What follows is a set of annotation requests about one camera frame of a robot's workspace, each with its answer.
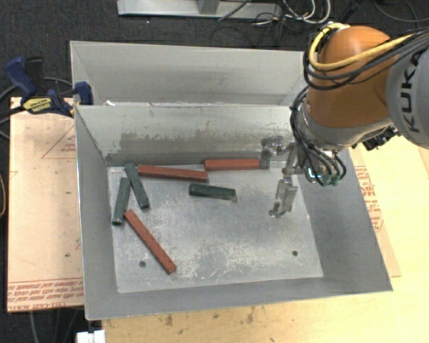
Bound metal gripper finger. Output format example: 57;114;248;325
269;179;287;219
280;185;299;214

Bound red-brown flat block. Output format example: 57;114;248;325
123;209;177;276
203;158;262;172
137;164;209;184

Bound dark green flat block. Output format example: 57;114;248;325
110;177;132;227
188;182;238;203
124;161;152;212

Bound grey metal bin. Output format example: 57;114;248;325
69;40;394;322

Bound brown cardboard board, red print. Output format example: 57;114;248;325
6;96;403;314

